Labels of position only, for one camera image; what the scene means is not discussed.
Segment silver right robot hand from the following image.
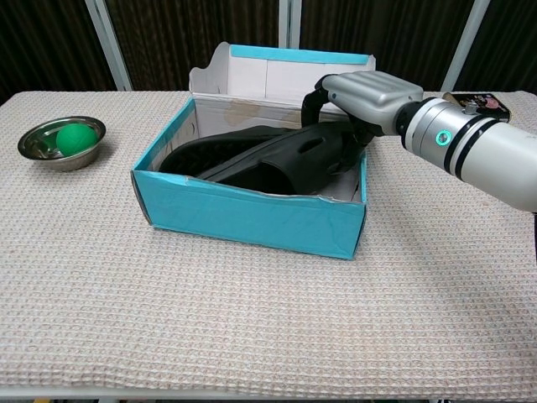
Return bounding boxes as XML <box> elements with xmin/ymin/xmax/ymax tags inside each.
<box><xmin>300</xmin><ymin>70</ymin><xmax>424</xmax><ymax>147</ymax></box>

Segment black slipper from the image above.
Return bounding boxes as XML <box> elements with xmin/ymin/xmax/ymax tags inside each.
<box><xmin>158</xmin><ymin>124</ymin><xmax>295</xmax><ymax>174</ymax></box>
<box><xmin>196</xmin><ymin>120</ymin><xmax>367</xmax><ymax>196</ymax></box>

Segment turquoise shoe box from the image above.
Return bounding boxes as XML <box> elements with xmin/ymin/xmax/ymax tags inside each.
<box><xmin>130</xmin><ymin>41</ymin><xmax>377</xmax><ymax>260</ymax></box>

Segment dark tin can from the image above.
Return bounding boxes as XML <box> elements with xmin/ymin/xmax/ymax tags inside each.
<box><xmin>442</xmin><ymin>92</ymin><xmax>512</xmax><ymax>123</ymax></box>

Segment beige waffle tablecloth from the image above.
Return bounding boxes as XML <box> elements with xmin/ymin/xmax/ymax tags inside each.
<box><xmin>0</xmin><ymin>90</ymin><xmax>537</xmax><ymax>398</ymax></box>

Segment green ball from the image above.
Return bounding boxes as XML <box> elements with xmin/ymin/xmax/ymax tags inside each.
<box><xmin>55</xmin><ymin>123</ymin><xmax>98</xmax><ymax>154</ymax></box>

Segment stainless steel bowl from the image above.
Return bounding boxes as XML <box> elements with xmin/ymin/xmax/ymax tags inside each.
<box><xmin>17</xmin><ymin>115</ymin><xmax>107</xmax><ymax>171</ymax></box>

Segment white slanted frame post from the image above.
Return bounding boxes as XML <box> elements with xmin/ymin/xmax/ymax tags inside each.
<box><xmin>440</xmin><ymin>0</ymin><xmax>491</xmax><ymax>92</ymax></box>
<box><xmin>85</xmin><ymin>0</ymin><xmax>133</xmax><ymax>92</ymax></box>

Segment white upright frame post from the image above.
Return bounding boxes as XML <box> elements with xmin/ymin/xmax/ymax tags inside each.
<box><xmin>278</xmin><ymin>0</ymin><xmax>302</xmax><ymax>50</ymax></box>

